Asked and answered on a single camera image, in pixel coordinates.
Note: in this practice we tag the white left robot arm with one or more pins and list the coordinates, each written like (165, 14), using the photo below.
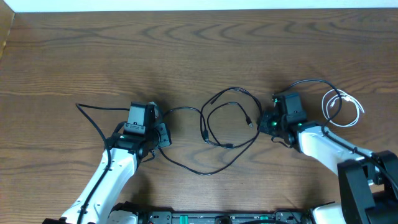
(118, 165)

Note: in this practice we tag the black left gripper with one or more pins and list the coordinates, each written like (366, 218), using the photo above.
(166, 135)

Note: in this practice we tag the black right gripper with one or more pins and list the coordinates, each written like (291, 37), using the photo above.
(266, 116)

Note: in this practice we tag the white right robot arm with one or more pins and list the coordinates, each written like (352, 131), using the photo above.
(367, 180)

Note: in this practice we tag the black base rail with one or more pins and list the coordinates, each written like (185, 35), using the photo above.
(128, 212)

